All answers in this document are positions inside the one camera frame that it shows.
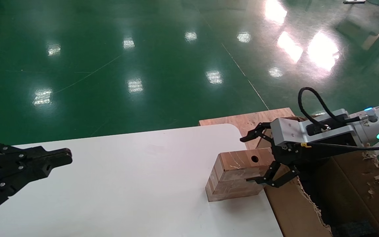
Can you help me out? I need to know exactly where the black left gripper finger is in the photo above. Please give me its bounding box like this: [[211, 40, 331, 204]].
[[0, 138, 73, 172], [0, 161, 53, 220]]

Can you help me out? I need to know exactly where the silver and black right gripper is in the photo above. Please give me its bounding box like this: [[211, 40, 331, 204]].
[[240, 110, 358, 188]]

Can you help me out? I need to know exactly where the small brown cardboard box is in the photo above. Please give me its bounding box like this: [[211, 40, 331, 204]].
[[205, 148, 275, 202]]

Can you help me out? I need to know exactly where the big open cardboard box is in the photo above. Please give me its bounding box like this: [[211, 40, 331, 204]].
[[257, 115, 379, 237]]

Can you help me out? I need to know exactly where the wooden pallet board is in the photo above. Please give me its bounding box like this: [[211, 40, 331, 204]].
[[199, 108, 297, 150]]

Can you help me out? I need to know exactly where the black foam insert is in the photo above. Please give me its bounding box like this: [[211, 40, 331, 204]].
[[321, 217, 379, 237]]

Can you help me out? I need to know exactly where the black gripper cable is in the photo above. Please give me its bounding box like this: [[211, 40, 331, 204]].
[[297, 87, 379, 152]]

